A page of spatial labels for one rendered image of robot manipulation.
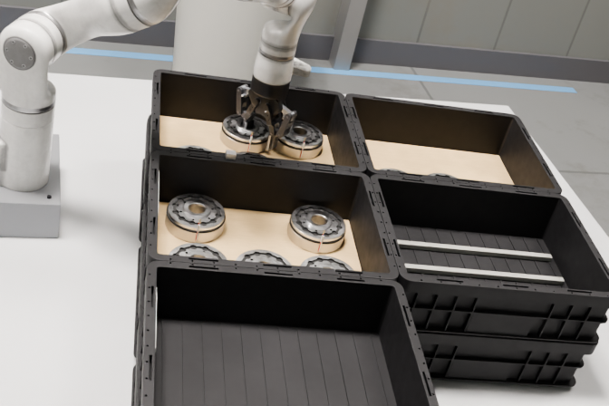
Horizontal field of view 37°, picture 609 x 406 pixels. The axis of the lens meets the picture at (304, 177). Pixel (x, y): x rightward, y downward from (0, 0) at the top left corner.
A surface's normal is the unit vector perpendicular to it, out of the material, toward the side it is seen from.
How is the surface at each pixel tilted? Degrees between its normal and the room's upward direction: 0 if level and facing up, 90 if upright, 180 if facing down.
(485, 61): 90
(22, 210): 90
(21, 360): 0
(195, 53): 94
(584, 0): 90
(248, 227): 0
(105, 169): 0
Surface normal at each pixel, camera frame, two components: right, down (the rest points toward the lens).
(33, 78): 0.01, 0.62
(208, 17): -0.43, 0.48
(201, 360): 0.21, -0.81
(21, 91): -0.23, 0.52
